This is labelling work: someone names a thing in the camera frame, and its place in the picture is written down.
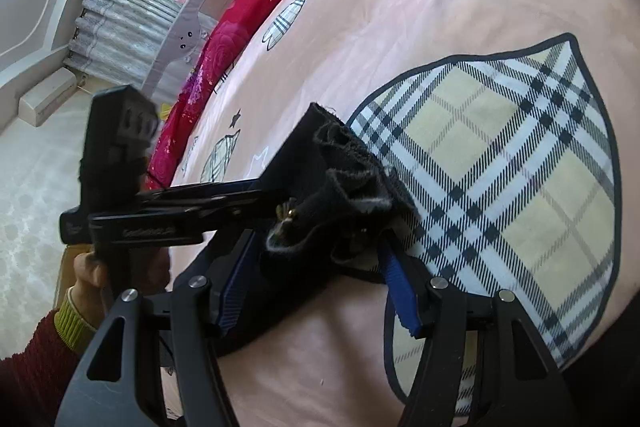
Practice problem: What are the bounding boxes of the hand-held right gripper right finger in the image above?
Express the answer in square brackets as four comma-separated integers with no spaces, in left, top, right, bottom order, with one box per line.
[377,239,588,427]

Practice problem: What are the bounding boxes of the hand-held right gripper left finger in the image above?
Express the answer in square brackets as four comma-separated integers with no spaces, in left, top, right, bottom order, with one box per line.
[55,229,261,427]

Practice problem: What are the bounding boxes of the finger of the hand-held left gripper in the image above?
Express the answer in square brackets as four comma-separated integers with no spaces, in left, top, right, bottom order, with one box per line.
[145,179,266,204]
[167,191,283,232]

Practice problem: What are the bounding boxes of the black pants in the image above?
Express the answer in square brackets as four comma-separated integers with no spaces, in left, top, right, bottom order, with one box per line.
[212,102,423,355]

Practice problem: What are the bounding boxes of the person's left hand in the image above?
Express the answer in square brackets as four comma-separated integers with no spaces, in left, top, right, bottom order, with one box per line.
[73,248,172,304]

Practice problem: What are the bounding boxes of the grey pleated curtain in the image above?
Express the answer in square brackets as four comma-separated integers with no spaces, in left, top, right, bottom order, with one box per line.
[64,0,187,88]

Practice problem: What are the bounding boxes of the red floral quilt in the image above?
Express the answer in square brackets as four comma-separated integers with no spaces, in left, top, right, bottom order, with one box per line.
[145,0,347,192]

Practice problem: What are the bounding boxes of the pink plaid-print bedsheet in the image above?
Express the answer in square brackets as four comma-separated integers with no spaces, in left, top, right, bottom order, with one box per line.
[150,0,640,427]

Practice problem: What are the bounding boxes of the white mesh bed rail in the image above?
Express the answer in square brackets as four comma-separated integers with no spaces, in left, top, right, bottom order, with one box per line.
[142,0,303,108]

